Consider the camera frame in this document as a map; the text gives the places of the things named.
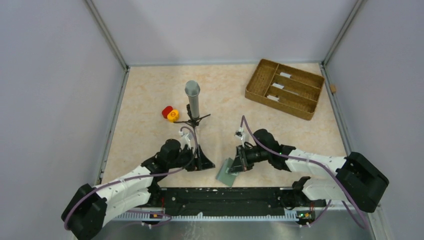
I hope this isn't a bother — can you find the small wooden block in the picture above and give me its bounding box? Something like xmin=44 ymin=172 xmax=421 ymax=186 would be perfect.
xmin=329 ymin=84 xmax=337 ymax=94

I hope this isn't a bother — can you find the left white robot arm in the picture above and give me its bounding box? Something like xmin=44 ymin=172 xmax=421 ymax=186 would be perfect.
xmin=61 ymin=139 xmax=215 ymax=240

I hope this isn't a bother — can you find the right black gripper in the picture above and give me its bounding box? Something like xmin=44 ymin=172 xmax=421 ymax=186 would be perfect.
xmin=228 ymin=144 xmax=271 ymax=174

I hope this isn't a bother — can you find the grey microphone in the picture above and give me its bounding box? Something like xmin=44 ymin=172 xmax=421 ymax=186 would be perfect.
xmin=184 ymin=80 xmax=200 ymax=119

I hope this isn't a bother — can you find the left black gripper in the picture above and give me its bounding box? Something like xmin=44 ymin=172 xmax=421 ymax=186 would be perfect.
xmin=167 ymin=144 xmax=215 ymax=172

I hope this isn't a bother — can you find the green card holder wallet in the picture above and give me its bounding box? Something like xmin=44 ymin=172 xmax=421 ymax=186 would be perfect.
xmin=215 ymin=158 xmax=238 ymax=187

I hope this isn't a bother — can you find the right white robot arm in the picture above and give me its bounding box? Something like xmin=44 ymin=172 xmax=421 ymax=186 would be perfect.
xmin=228 ymin=127 xmax=390 ymax=213

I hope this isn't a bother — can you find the brown woven cutlery tray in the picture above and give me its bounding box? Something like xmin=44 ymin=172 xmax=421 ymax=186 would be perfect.
xmin=244 ymin=59 xmax=325 ymax=121

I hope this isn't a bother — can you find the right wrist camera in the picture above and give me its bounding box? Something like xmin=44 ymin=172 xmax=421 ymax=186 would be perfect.
xmin=234 ymin=126 xmax=249 ymax=146

